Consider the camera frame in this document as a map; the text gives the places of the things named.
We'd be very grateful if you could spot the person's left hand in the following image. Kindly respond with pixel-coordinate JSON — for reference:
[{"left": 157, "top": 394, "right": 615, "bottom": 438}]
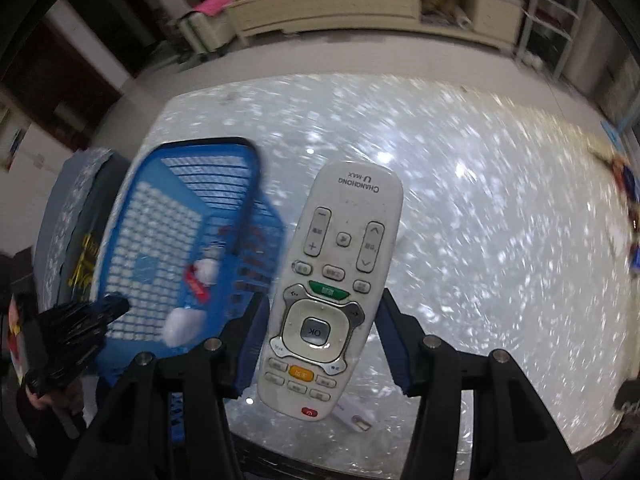
[{"left": 26, "top": 379, "right": 87, "bottom": 415}]

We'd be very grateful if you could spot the pink cloth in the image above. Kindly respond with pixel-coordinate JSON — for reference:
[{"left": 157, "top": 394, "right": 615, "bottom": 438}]
[{"left": 192, "top": 0, "right": 234, "bottom": 17}]

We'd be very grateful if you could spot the small white plastic object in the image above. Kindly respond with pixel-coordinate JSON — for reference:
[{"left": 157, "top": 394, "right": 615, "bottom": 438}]
[{"left": 332, "top": 395, "right": 374, "bottom": 432}]

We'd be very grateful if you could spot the white cotton ball bag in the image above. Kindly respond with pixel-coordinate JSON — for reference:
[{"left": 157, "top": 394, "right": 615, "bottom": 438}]
[{"left": 184, "top": 244, "right": 224, "bottom": 307}]

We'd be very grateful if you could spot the blue plastic mesh basket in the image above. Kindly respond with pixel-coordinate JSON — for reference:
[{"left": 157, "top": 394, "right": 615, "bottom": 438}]
[{"left": 95, "top": 137, "right": 289, "bottom": 457}]

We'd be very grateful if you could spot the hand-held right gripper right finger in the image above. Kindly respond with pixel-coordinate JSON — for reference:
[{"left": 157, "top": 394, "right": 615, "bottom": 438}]
[{"left": 374, "top": 290, "right": 584, "bottom": 480}]

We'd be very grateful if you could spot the blue and red toy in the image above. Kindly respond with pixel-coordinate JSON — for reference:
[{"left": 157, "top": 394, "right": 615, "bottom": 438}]
[{"left": 611, "top": 156, "right": 640, "bottom": 203}]

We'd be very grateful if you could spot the white suitcase green trim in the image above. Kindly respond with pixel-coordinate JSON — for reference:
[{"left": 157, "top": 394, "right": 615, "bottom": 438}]
[{"left": 177, "top": 9, "right": 237, "bottom": 57}]

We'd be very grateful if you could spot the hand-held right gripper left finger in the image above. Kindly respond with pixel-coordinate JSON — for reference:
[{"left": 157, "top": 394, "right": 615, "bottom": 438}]
[{"left": 65, "top": 291, "right": 272, "bottom": 480}]

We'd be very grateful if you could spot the white remote control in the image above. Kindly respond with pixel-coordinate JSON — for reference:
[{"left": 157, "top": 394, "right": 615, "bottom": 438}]
[{"left": 256, "top": 161, "right": 404, "bottom": 421}]

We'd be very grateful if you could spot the white round plush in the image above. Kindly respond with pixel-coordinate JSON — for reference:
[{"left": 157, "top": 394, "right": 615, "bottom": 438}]
[{"left": 162, "top": 307, "right": 207, "bottom": 349}]

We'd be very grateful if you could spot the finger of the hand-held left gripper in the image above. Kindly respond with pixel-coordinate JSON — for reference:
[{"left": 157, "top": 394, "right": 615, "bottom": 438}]
[
  {"left": 37, "top": 294, "right": 131, "bottom": 343},
  {"left": 25, "top": 330, "right": 109, "bottom": 395}
]

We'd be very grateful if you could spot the cream low cabinet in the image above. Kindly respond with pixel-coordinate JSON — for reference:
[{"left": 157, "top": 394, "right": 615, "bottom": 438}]
[{"left": 227, "top": 0, "right": 526, "bottom": 54}]

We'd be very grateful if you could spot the white wire rack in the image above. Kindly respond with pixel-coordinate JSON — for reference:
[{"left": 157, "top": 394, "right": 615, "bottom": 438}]
[{"left": 515, "top": 0, "right": 589, "bottom": 82}]

